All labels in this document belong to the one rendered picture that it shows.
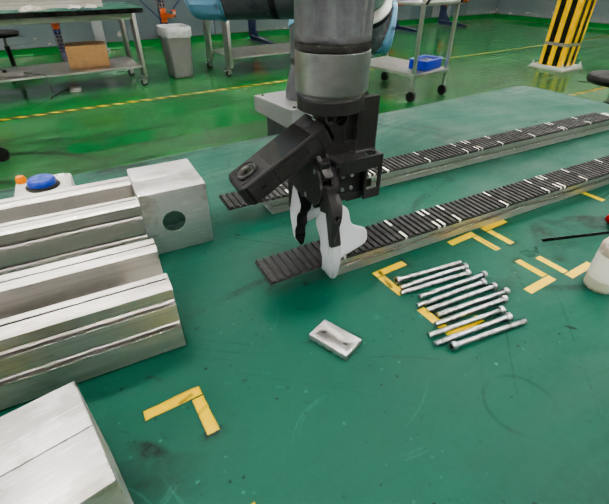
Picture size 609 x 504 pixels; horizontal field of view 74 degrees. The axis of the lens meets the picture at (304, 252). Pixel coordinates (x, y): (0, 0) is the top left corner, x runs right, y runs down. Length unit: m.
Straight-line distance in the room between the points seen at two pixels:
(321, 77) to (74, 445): 0.35
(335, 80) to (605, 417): 0.40
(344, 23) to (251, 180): 0.17
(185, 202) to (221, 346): 0.22
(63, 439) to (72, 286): 0.21
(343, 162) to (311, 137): 0.04
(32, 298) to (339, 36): 0.39
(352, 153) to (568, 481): 0.36
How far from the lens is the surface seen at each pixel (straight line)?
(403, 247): 0.59
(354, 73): 0.42
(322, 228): 0.47
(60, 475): 0.31
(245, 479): 0.38
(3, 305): 0.50
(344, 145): 0.46
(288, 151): 0.43
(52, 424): 0.33
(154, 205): 0.58
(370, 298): 0.52
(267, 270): 0.50
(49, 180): 0.74
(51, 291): 0.49
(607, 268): 0.62
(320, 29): 0.41
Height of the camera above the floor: 1.12
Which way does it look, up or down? 35 degrees down
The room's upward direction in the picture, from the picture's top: straight up
